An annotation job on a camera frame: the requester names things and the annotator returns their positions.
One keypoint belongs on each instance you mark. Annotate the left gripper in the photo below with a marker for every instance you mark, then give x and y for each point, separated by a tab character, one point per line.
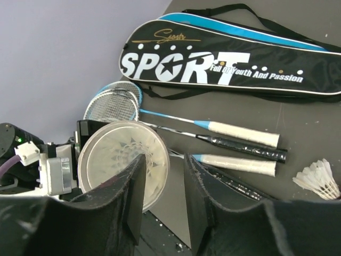
70	149

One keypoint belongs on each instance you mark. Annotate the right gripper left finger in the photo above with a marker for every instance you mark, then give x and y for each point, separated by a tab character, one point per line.
103	221

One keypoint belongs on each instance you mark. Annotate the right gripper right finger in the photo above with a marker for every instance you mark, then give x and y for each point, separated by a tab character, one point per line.
225	222

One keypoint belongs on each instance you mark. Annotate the black shuttlecock tube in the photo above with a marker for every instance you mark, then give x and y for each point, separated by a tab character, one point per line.
113	147

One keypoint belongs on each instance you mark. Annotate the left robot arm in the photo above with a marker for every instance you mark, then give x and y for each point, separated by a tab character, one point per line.
30	166

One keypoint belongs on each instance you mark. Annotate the black grip badminton racket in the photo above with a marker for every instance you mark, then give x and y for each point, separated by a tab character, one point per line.
239	146

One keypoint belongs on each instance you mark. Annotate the white badminton racket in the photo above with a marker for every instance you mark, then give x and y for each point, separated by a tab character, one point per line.
106	108

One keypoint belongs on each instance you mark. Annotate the blue badminton racket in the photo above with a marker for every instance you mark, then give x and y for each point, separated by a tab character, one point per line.
265	138

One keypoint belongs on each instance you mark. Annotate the white shuttlecock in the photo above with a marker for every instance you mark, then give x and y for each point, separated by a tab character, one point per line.
318	178

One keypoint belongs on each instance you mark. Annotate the black sport racket bag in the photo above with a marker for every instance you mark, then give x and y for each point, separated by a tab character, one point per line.
197	51

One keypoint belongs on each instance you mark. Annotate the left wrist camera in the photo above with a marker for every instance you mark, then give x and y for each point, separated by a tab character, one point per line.
55	175

